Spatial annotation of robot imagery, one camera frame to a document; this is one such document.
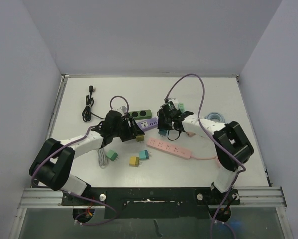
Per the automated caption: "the yellow charger plug upper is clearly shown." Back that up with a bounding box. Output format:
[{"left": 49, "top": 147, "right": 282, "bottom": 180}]
[{"left": 136, "top": 135, "right": 144, "bottom": 142}]

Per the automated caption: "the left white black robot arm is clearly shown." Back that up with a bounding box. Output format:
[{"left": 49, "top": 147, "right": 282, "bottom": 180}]
[{"left": 29, "top": 110, "right": 145, "bottom": 205}]

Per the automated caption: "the yellow charger plug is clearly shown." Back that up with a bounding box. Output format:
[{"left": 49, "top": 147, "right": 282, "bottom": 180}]
[
  {"left": 136, "top": 135, "right": 144, "bottom": 142},
  {"left": 129, "top": 156, "right": 142, "bottom": 167}
]

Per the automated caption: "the teal charger plug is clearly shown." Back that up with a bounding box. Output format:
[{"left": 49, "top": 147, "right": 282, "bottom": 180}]
[
  {"left": 138, "top": 150, "right": 151, "bottom": 161},
  {"left": 158, "top": 129, "right": 167, "bottom": 137}
]

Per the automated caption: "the aluminium frame rail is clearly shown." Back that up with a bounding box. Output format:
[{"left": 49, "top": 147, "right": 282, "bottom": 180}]
[{"left": 9, "top": 73, "right": 288, "bottom": 239}]

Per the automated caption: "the pink power strip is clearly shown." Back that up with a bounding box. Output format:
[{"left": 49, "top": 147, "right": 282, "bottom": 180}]
[{"left": 146, "top": 138, "right": 192, "bottom": 160}]

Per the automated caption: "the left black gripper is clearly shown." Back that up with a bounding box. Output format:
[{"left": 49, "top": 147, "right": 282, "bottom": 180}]
[{"left": 112, "top": 116, "right": 144, "bottom": 142}]

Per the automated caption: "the pink charger plug left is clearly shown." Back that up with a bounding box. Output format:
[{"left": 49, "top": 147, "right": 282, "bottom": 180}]
[{"left": 186, "top": 132, "right": 195, "bottom": 137}]

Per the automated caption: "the light blue coiled cord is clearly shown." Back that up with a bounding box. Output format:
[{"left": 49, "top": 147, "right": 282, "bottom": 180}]
[{"left": 205, "top": 111, "right": 226, "bottom": 122}]

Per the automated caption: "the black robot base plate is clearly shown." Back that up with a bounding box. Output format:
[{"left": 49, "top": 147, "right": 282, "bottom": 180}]
[{"left": 61, "top": 187, "right": 240, "bottom": 219}]

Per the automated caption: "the yellow charger plug lower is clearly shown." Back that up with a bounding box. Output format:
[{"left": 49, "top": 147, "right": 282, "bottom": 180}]
[{"left": 129, "top": 156, "right": 142, "bottom": 167}]

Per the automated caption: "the green power strip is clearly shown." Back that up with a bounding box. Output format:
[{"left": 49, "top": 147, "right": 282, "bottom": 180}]
[{"left": 128, "top": 109, "right": 152, "bottom": 120}]

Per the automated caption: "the purple power strip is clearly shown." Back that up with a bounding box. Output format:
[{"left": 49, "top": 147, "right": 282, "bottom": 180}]
[{"left": 137, "top": 117, "right": 158, "bottom": 132}]

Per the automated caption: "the green charger plug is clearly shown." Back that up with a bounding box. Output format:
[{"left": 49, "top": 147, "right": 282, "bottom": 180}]
[
  {"left": 178, "top": 102, "right": 185, "bottom": 113},
  {"left": 106, "top": 150, "right": 118, "bottom": 162}
]

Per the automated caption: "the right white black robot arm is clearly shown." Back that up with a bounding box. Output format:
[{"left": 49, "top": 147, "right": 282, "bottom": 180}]
[{"left": 158, "top": 101, "right": 254, "bottom": 204}]

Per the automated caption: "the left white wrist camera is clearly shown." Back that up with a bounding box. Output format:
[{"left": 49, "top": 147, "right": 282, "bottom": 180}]
[{"left": 113, "top": 106, "right": 127, "bottom": 115}]

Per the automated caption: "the black power cord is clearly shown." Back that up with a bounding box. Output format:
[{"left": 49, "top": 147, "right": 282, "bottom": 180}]
[{"left": 81, "top": 85, "right": 107, "bottom": 123}]

